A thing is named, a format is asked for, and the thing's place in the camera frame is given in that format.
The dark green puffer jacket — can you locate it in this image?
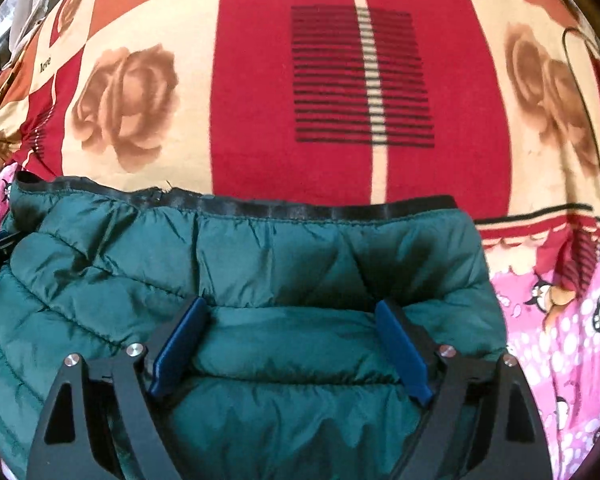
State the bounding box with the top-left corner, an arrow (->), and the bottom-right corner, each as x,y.
0,174 -> 506,479

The pink penguin quilt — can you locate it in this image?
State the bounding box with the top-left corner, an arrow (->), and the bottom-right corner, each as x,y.
0,189 -> 600,479

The red cream rose blanket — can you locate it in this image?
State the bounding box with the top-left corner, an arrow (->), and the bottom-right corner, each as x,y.
0,0 -> 600,291

